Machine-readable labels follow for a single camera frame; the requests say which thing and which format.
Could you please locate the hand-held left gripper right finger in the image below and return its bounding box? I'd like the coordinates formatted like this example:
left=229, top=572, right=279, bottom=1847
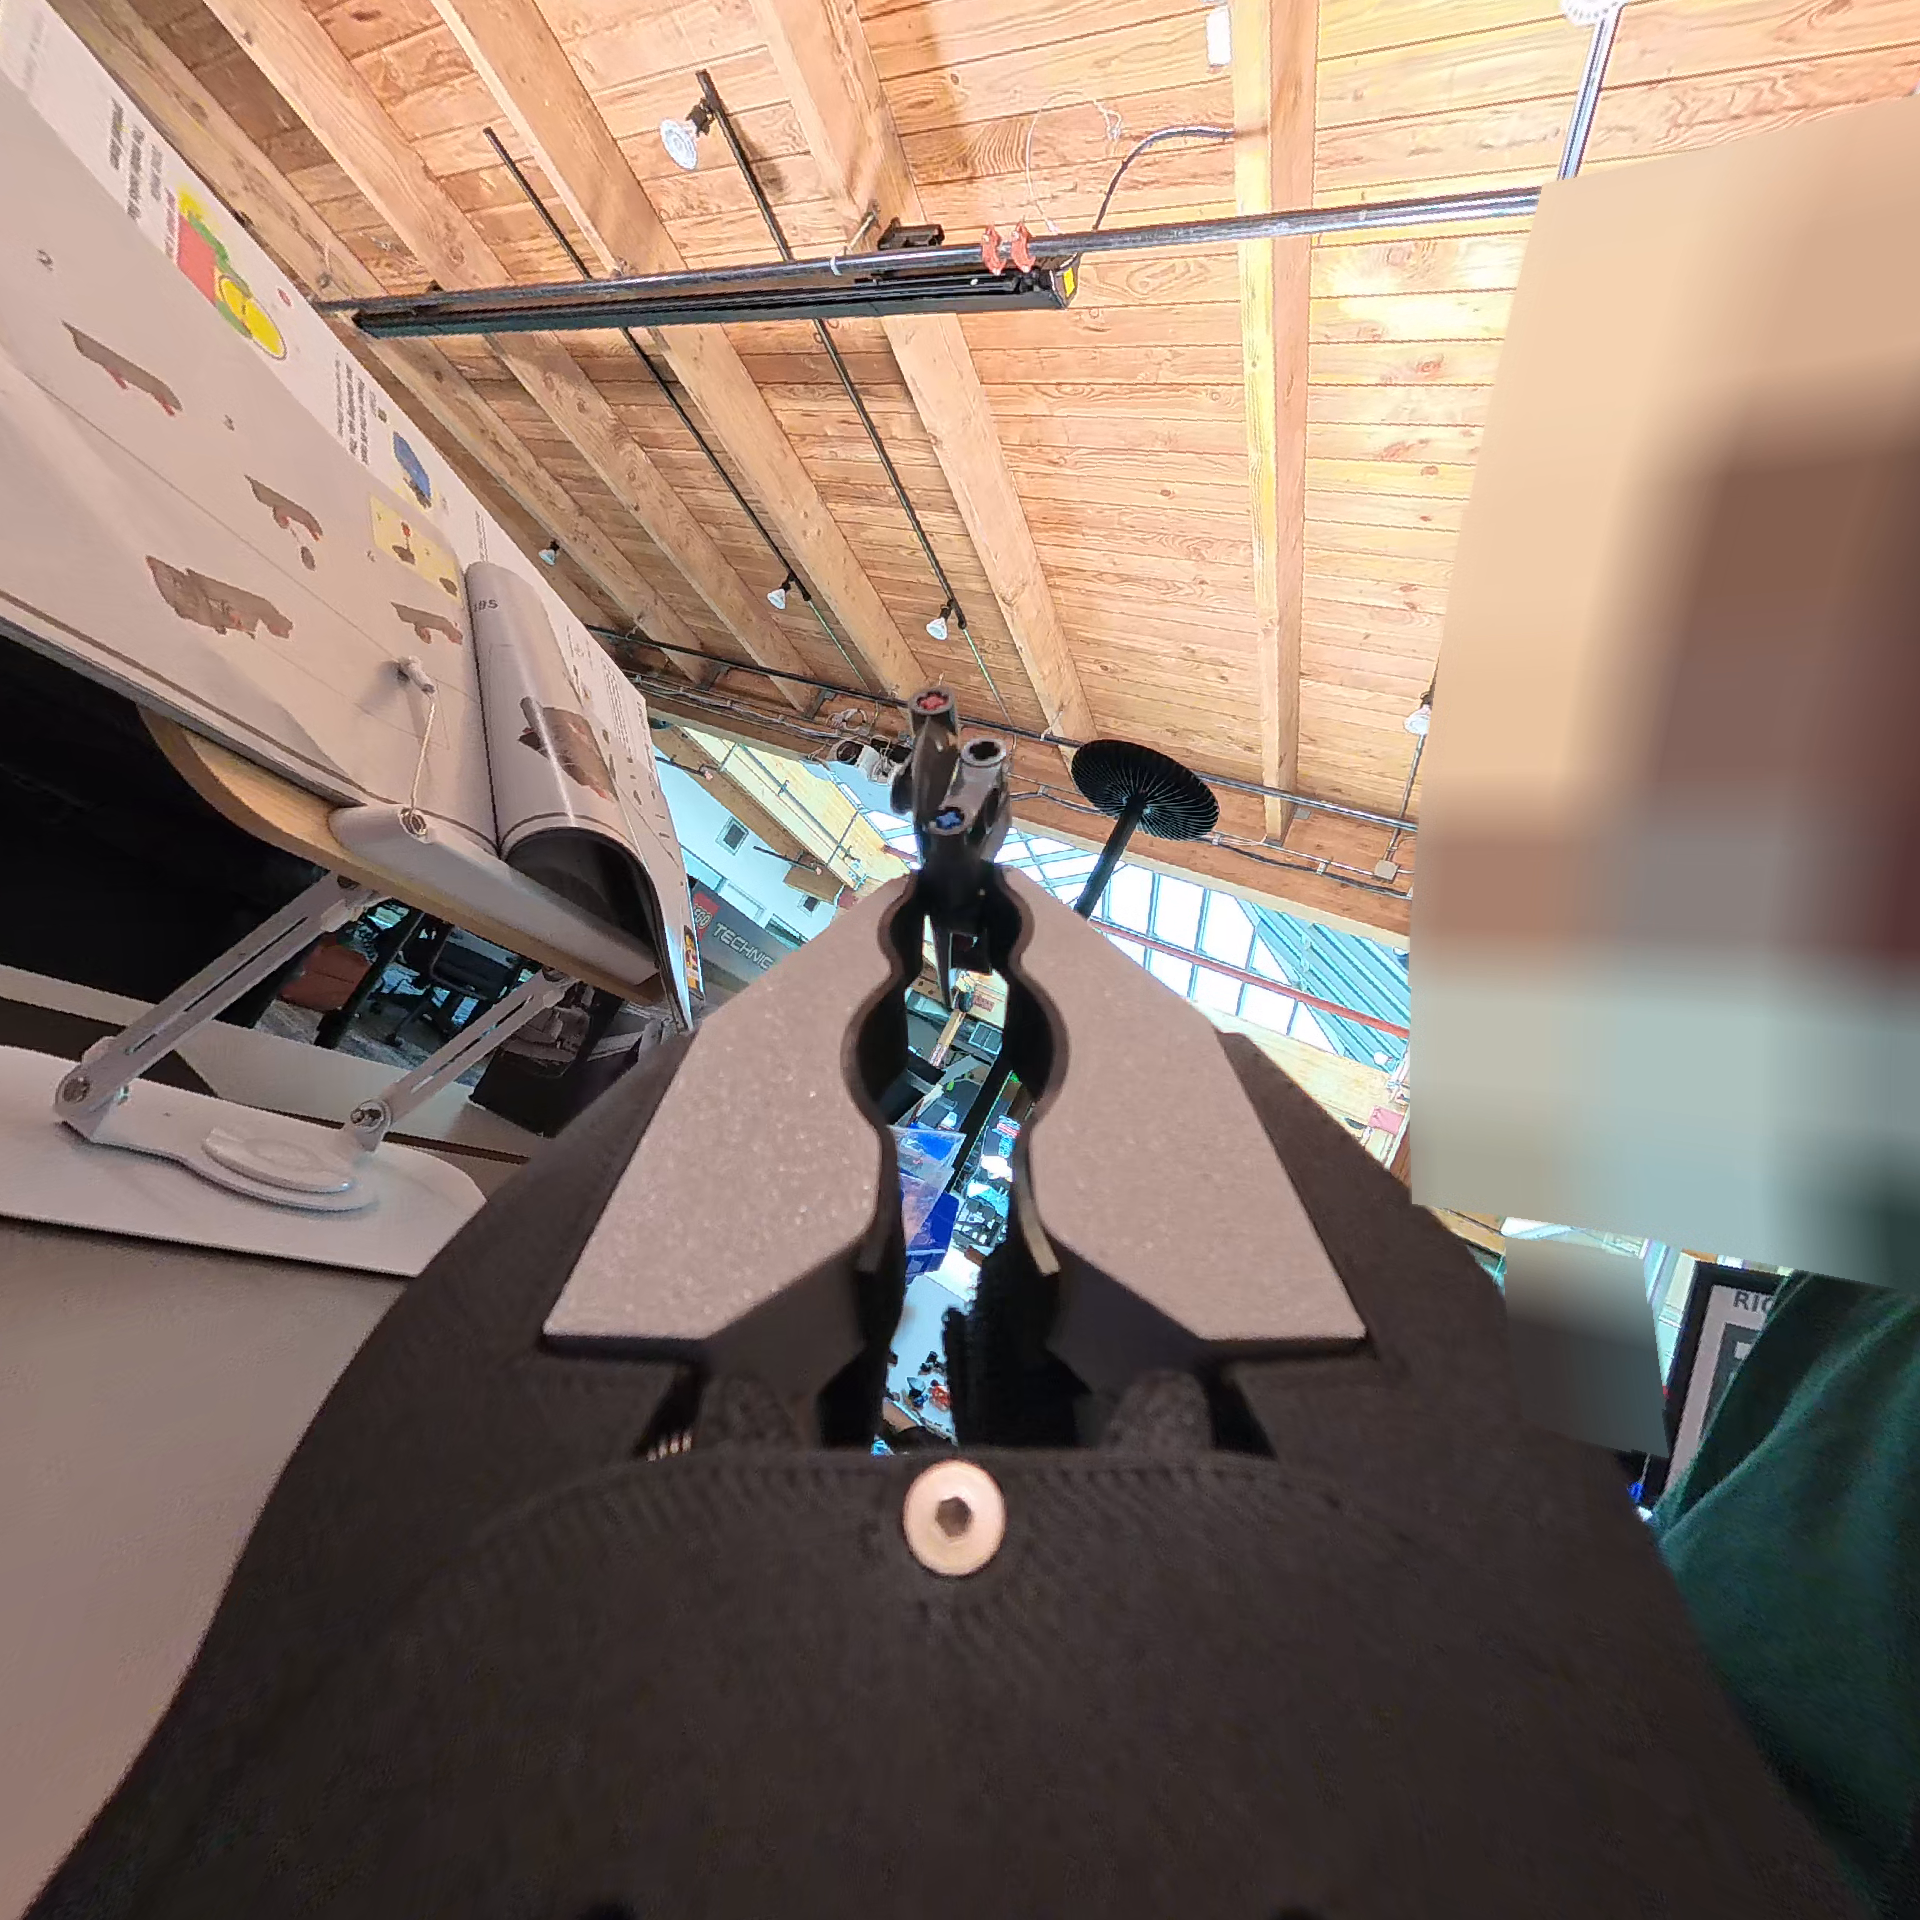
left=994, top=870, right=1368, bottom=1422

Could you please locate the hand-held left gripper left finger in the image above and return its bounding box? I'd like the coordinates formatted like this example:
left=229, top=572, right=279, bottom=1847
left=538, top=872, right=921, bottom=1422

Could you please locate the small grey lego subassembly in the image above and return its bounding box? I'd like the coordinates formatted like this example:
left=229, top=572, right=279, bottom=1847
left=882, top=681, right=1018, bottom=976

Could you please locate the lego instruction booklet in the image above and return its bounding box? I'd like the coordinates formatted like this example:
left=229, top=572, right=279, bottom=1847
left=0, top=0, right=704, bottom=1032

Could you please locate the black pole with ribbed disc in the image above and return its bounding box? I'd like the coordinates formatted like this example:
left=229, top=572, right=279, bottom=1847
left=1066, top=737, right=1224, bottom=921

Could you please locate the white book stand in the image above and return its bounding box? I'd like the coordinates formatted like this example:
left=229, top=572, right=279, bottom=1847
left=0, top=631, right=670, bottom=1279

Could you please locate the person's green shirt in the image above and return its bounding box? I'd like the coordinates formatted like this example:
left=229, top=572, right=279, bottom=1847
left=1649, top=1270, right=1920, bottom=1920

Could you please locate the black ceiling light track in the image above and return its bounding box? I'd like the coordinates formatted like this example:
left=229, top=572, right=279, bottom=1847
left=351, top=258, right=1086, bottom=337

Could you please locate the metal ceiling pipe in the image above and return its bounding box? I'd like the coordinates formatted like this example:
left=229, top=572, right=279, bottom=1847
left=1072, top=188, right=1548, bottom=260

